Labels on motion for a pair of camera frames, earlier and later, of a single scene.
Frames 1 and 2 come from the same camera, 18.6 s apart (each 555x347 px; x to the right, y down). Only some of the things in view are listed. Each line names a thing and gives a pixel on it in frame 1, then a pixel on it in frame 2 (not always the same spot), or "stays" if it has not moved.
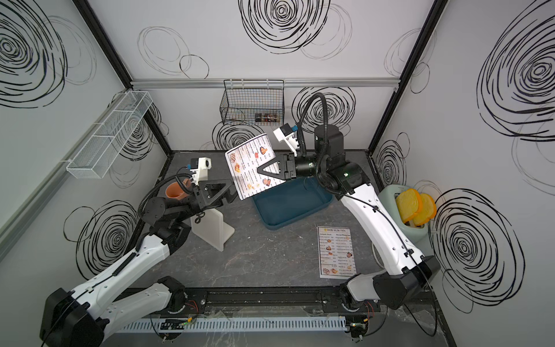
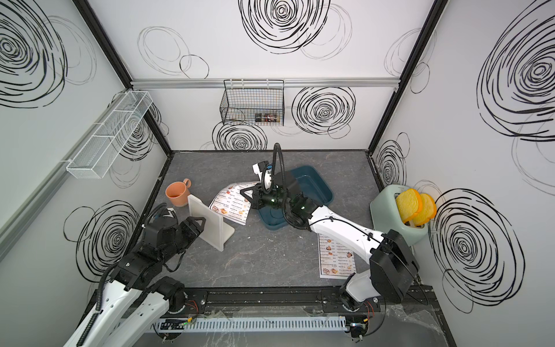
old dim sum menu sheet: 336,252 stays
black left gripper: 201,194 to 194,228
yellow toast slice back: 428,210 stays
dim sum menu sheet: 243,162 to 230,204
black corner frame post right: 436,11 stays
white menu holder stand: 209,225 stays
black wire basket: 254,103 stays
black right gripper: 284,160 to 257,199
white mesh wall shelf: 97,155 stays
